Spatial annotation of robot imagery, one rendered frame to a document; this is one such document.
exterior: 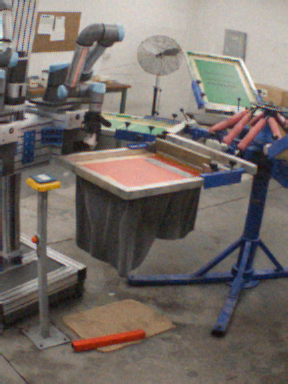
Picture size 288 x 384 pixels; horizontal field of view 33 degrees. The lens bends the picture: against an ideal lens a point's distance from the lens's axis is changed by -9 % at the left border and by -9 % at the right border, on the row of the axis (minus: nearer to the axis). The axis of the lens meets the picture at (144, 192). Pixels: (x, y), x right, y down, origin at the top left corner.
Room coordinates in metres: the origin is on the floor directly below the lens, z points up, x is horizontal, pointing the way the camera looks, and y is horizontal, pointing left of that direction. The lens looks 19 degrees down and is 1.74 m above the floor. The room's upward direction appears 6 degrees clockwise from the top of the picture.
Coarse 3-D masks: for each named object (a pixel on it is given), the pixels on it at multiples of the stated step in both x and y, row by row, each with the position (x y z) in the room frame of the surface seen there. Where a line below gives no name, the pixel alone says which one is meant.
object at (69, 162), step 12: (60, 156) 2.52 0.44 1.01; (72, 156) 2.55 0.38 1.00; (84, 156) 2.60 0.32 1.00; (96, 156) 2.66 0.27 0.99; (108, 156) 2.71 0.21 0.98; (120, 156) 2.77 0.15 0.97; (72, 168) 2.39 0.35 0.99; (84, 168) 2.35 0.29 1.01; (228, 168) 2.69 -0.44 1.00; (96, 180) 2.25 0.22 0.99; (108, 180) 2.21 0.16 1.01; (180, 180) 2.34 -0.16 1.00; (192, 180) 2.37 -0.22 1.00; (120, 192) 2.12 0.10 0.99; (132, 192) 2.11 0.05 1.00; (144, 192) 2.16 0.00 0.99; (156, 192) 2.21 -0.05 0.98; (168, 192) 2.26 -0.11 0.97
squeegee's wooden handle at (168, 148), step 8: (160, 144) 2.83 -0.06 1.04; (168, 144) 2.79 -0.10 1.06; (176, 144) 2.77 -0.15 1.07; (168, 152) 2.78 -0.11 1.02; (176, 152) 2.74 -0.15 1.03; (184, 152) 2.70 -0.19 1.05; (192, 152) 2.66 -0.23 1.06; (184, 160) 2.69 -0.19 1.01; (192, 160) 2.65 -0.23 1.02; (200, 160) 2.61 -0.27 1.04; (208, 160) 2.57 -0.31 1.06
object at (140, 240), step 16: (176, 192) 2.40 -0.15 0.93; (192, 192) 2.48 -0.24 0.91; (144, 208) 2.28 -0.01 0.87; (160, 208) 2.34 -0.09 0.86; (176, 208) 2.42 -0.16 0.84; (192, 208) 2.50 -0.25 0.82; (144, 224) 2.29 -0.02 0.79; (160, 224) 2.38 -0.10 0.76; (176, 224) 2.43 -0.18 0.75; (192, 224) 2.54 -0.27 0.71; (144, 240) 2.29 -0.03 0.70; (128, 256) 2.23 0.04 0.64; (144, 256) 2.30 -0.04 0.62; (128, 272) 2.24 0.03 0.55
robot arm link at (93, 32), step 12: (96, 24) 2.53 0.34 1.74; (84, 36) 2.51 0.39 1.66; (96, 36) 2.51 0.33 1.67; (84, 48) 2.54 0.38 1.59; (72, 60) 2.58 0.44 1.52; (84, 60) 2.58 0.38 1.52; (72, 72) 2.59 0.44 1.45; (72, 84) 2.61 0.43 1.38; (60, 96) 2.62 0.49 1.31; (72, 96) 2.65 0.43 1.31
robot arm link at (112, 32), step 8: (104, 24) 2.55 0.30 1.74; (112, 24) 2.58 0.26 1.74; (120, 24) 2.61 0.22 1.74; (104, 32) 2.53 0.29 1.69; (112, 32) 2.56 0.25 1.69; (120, 32) 2.58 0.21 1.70; (104, 40) 2.56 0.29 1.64; (112, 40) 2.59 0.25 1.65; (120, 40) 2.61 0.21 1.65; (96, 48) 2.66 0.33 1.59; (104, 48) 2.66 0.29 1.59; (88, 56) 2.72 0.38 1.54; (96, 56) 2.71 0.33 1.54; (88, 64) 2.76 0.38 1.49; (88, 72) 2.82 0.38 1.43; (80, 80) 2.86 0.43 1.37; (88, 80) 2.89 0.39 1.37
